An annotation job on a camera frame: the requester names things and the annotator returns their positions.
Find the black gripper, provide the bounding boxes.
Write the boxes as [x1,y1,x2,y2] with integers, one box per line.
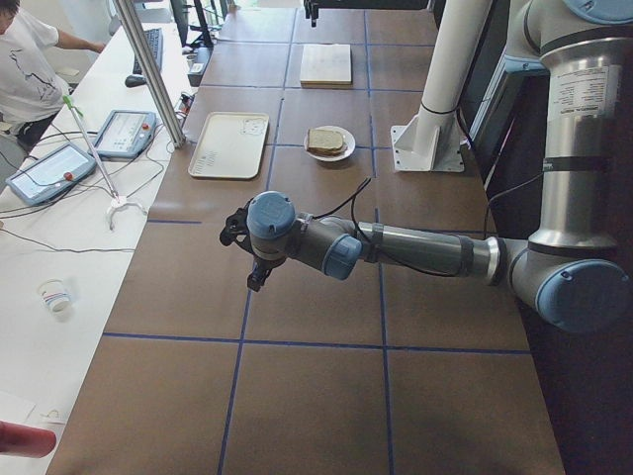
[220,200,272,290]

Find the bread slice with brown crust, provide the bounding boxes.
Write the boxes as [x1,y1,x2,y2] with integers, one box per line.
[306,129,347,156]

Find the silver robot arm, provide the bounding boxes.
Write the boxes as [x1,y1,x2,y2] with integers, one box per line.
[222,1,632,333]

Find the white round plate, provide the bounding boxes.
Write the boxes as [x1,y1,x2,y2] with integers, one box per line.
[304,126,356,162]

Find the cream plastic tray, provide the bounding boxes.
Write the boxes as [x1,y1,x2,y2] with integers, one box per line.
[188,112,269,180]

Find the white grabber stick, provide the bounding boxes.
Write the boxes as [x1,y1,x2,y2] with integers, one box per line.
[62,95,147,231]

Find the far blue teach pendant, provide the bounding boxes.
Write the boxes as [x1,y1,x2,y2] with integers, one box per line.
[93,110,157,160]

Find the blue teach pendant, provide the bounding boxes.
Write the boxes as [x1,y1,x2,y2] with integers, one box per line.
[93,110,157,160]
[5,142,96,206]

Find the paper cup with stripes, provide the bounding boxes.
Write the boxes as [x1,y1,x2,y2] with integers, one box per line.
[38,279,72,314]

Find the bamboo cutting board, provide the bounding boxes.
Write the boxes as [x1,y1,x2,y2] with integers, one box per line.
[300,44,353,87]

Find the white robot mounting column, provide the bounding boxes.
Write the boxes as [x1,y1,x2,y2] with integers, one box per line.
[391,0,493,173]

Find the near blue teach pendant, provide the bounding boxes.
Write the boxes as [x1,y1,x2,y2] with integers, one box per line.
[5,142,96,206]

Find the black computer mouse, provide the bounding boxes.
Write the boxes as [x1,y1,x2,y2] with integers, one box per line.
[125,74,146,88]

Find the black keyboard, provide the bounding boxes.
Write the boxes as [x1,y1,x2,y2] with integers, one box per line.
[143,28,163,70]

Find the person in white shirt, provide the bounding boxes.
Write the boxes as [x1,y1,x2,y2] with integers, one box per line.
[1,1,105,152]

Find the red cylinder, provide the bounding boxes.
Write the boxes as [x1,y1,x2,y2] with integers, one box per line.
[1,422,57,458]

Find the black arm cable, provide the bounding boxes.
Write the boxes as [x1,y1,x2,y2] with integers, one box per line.
[311,176,476,278]

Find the aluminium frame post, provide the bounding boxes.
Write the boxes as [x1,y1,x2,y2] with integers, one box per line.
[113,0,186,149]

